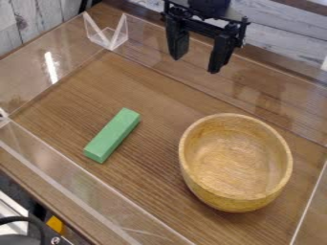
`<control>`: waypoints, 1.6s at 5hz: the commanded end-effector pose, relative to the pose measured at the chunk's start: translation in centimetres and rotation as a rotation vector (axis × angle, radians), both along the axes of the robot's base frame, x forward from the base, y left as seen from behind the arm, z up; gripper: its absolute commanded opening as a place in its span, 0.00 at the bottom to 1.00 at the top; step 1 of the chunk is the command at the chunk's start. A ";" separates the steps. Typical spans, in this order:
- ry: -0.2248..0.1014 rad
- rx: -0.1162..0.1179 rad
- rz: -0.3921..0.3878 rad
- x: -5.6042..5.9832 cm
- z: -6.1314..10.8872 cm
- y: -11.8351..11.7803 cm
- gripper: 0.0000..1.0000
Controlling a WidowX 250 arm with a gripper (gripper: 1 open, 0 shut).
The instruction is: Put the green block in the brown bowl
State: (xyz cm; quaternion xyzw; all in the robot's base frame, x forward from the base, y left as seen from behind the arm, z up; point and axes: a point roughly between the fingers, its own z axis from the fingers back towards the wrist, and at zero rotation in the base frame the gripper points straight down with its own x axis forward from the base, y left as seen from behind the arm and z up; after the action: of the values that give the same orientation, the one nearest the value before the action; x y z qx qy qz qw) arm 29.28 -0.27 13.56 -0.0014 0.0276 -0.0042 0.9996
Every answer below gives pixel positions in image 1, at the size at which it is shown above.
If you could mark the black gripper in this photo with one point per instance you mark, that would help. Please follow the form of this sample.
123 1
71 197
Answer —
206 17

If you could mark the green rectangular block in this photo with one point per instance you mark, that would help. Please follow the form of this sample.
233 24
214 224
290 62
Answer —
113 135

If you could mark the brown wooden bowl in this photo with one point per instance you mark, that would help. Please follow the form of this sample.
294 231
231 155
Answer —
235 162

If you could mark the black device bottom left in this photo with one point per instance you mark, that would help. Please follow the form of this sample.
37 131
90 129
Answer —
39 231

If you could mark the clear acrylic corner bracket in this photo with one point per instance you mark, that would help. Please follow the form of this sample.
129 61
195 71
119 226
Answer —
109 38

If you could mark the clear acrylic front wall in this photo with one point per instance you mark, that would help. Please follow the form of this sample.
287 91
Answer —
106 216

